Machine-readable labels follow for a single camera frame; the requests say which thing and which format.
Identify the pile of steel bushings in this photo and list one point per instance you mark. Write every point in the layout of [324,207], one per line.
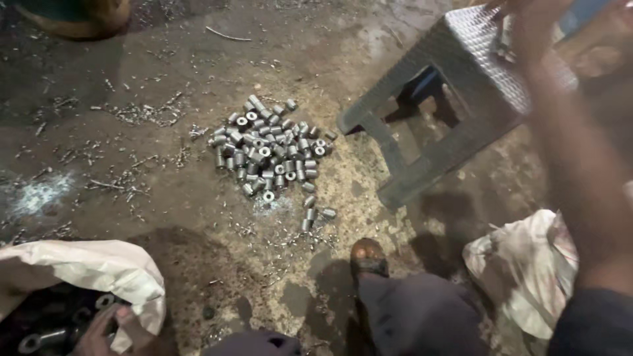
[269,148]

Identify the person's left hand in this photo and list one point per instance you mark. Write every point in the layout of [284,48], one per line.
[106,334]

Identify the person's right fingers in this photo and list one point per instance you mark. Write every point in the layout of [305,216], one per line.
[500,7]

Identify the grey plastic stool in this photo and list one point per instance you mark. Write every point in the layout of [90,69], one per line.
[460,99]

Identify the person's dark blue sleeve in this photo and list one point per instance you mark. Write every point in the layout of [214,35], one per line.
[593,326]

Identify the blue object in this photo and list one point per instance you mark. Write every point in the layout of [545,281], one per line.
[586,15]

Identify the crumpled white woven sack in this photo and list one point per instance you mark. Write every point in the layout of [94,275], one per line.
[519,277]

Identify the person's right hand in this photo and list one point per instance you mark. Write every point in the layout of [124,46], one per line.
[536,27]

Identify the heap of dark eye bolts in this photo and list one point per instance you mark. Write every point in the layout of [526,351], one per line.
[47,326]

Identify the white woven sack with parts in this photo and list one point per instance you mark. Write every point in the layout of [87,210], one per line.
[84,269]

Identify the person's brown sandal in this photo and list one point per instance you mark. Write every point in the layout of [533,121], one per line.
[368,257]

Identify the brown round basin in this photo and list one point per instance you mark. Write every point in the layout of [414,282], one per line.
[74,17]

